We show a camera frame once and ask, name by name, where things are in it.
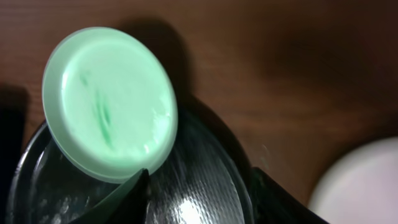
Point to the mint green plate with stain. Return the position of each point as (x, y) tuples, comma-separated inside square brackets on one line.
[(109, 104)]

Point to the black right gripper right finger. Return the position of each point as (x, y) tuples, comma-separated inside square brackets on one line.
[(274, 205)]

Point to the round black tray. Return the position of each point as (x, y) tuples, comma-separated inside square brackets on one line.
[(203, 180)]

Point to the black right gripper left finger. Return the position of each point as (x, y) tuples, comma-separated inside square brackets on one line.
[(126, 204)]

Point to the white plate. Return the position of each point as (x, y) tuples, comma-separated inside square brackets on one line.
[(361, 187)]

